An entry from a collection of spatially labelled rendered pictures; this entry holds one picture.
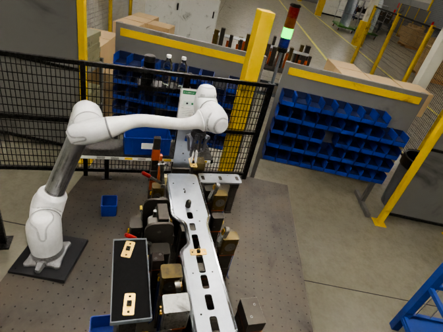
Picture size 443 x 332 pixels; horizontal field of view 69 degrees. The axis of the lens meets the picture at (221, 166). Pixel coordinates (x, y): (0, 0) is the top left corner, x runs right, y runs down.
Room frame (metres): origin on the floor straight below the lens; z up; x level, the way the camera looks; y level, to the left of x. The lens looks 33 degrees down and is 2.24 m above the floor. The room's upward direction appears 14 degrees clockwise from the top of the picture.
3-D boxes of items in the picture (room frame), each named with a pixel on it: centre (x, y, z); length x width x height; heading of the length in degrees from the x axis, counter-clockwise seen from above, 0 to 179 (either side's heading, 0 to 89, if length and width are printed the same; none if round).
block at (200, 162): (1.84, 0.16, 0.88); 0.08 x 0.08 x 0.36; 21
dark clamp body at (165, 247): (0.99, 0.19, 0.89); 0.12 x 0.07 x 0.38; 111
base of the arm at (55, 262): (1.07, 0.79, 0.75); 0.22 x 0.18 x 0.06; 9
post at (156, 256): (0.94, 0.17, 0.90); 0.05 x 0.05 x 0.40; 21
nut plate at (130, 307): (0.65, 0.20, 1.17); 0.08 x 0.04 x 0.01; 16
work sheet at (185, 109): (2.09, 0.29, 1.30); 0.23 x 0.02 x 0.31; 111
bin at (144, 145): (1.86, 0.54, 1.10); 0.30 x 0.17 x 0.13; 113
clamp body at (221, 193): (1.57, -0.05, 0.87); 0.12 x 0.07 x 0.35; 111
